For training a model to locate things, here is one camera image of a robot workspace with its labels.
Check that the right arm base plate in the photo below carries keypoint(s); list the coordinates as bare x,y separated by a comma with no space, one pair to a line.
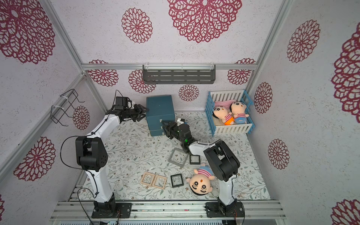
219,210

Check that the plush doll striped hat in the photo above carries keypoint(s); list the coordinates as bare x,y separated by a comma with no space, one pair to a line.
200,182

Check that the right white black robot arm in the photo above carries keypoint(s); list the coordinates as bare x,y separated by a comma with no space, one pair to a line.
222,164

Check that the grey wall shelf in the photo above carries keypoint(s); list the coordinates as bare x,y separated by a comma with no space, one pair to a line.
180,75

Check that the black wire wall rack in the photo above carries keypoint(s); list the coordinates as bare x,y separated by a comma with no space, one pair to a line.
67,101

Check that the wooden brooch box right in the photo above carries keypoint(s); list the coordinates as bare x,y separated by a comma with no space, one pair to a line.
159,182

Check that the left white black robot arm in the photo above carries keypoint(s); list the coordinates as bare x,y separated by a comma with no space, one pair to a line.
92,157

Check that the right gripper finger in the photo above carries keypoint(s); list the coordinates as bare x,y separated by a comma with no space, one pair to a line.
166,133
166,125

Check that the wooden brooch box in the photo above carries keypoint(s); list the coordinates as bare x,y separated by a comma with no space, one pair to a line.
147,179
159,182

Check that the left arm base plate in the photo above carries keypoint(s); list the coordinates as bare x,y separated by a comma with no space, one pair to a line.
111,210

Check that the small black brooch box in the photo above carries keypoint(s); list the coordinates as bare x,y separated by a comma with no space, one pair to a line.
177,180
194,160

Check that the small black brooch box far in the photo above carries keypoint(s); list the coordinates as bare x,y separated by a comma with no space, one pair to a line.
194,160

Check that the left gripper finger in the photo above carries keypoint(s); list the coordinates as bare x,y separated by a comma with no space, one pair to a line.
142,108
140,116

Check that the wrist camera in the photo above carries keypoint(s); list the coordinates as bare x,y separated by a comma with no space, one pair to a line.
181,121
122,103

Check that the plush doll blue pants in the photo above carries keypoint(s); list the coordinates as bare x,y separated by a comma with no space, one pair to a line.
238,110

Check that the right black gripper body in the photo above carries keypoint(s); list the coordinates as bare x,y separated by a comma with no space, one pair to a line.
171,130

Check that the pink crib blanket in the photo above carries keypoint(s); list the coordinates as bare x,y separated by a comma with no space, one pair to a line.
226,104

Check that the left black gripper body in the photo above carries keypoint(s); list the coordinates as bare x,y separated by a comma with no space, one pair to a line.
131,113

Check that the teal drawer cabinet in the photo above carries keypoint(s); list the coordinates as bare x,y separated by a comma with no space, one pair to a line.
160,109

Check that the wooden brooch box left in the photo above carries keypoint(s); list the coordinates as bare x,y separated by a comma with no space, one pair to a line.
147,179

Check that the plush doll orange pants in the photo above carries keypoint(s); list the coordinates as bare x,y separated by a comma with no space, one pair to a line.
224,115

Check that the small black brooch box near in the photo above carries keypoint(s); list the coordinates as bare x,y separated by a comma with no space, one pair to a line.
177,180

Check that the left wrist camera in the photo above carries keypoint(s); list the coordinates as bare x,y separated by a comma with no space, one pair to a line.
122,103

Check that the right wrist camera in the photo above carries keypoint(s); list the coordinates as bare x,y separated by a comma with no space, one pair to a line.
181,121

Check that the grey brooch box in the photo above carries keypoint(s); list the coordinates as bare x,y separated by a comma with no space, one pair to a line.
178,157

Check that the blue white toy crib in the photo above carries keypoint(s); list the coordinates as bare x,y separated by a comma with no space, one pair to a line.
216,126

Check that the aluminium front rail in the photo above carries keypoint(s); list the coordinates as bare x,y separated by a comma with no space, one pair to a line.
172,210

